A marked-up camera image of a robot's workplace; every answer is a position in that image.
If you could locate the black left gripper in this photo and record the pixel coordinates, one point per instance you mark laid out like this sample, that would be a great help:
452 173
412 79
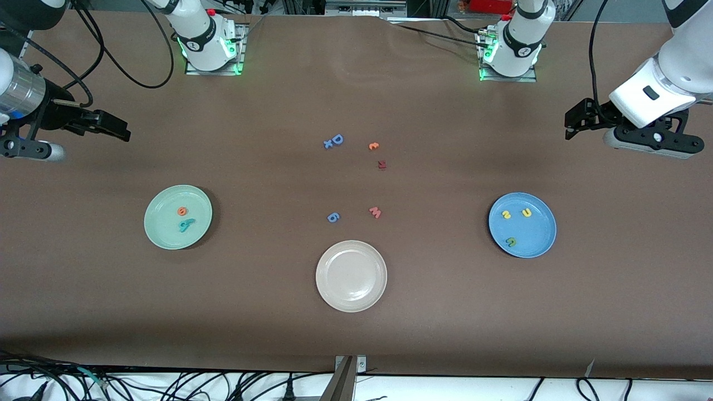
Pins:
600 116

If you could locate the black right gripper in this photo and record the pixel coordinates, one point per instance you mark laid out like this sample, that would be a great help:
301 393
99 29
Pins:
55 113

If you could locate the teal foam letter q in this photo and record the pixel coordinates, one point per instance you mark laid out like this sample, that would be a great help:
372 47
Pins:
189 223

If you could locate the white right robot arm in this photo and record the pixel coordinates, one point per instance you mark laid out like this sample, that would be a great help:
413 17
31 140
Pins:
203 47

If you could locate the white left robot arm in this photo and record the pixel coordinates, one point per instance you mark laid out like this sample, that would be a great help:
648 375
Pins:
521 50

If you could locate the light green plate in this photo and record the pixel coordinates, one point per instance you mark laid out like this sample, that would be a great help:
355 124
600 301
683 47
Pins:
161 223

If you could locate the blue plate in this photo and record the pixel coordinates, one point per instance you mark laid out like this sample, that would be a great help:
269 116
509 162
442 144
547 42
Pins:
529 234

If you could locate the red box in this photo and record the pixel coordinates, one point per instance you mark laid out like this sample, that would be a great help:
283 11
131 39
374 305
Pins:
490 5

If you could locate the pink foam letter W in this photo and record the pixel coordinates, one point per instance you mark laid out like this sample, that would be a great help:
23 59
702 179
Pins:
375 213

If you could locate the blue foam letter D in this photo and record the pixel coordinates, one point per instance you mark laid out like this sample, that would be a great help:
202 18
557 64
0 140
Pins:
342 139

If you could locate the blue foam number six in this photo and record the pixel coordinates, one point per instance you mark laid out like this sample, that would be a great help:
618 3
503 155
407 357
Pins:
330 216

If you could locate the beige plate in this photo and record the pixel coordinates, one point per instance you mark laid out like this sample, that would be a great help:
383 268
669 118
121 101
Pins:
351 275

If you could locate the brown table cover sheet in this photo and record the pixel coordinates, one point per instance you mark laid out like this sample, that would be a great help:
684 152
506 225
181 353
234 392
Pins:
356 334

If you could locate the grey metal beam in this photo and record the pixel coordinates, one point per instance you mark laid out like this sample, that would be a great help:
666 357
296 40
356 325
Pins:
340 384

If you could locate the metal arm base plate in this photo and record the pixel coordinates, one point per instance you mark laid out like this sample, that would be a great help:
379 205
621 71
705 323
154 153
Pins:
509 79
214 72

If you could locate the grey metal frame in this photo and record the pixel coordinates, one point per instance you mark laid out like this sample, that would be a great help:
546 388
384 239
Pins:
365 6

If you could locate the silver corner bracket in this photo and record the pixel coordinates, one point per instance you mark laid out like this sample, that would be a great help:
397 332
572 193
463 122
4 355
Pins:
361 365

